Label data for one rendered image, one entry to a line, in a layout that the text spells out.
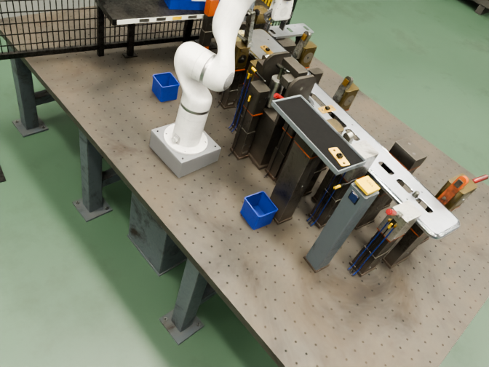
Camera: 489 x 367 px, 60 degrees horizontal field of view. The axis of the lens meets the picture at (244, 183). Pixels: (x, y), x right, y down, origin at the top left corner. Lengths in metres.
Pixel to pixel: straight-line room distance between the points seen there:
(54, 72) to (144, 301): 1.20
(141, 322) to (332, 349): 1.01
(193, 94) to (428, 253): 1.20
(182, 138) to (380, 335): 1.06
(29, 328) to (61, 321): 0.13
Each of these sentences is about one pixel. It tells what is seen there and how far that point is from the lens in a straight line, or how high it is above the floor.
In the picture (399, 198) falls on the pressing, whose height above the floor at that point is 1.00.
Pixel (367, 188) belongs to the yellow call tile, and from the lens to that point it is 1.37.
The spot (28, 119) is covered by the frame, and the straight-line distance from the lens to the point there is 2.98.
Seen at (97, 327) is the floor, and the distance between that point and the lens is 2.20.
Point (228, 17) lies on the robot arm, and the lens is 1.56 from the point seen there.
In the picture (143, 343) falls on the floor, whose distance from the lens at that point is 2.17.
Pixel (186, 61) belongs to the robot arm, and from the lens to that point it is 1.60.
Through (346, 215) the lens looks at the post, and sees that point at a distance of 1.45.
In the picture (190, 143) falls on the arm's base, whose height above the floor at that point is 0.82.
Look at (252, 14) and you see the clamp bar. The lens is 1.97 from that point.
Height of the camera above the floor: 2.02
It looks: 45 degrees down
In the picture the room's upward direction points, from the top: 20 degrees clockwise
